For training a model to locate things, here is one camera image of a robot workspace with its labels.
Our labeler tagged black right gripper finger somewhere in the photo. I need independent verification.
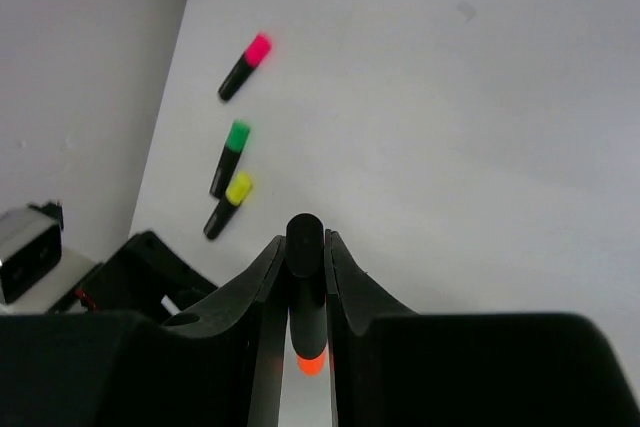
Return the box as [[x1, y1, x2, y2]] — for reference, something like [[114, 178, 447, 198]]
[[324, 231, 628, 426]]

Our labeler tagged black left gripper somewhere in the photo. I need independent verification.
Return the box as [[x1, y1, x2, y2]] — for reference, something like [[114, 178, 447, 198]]
[[1, 231, 287, 426]]

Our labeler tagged orange highlighter marker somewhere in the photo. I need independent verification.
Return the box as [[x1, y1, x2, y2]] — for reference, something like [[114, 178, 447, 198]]
[[285, 213, 327, 376]]

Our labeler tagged pink highlighter marker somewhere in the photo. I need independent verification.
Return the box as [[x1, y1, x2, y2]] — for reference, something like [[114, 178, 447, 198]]
[[218, 33, 272, 102]]

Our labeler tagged yellow highlighter marker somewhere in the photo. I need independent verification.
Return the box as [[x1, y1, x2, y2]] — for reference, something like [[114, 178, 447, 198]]
[[203, 171, 253, 241]]

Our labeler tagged green highlighter marker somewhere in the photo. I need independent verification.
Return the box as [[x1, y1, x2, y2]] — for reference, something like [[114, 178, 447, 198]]
[[209, 120, 251, 199]]

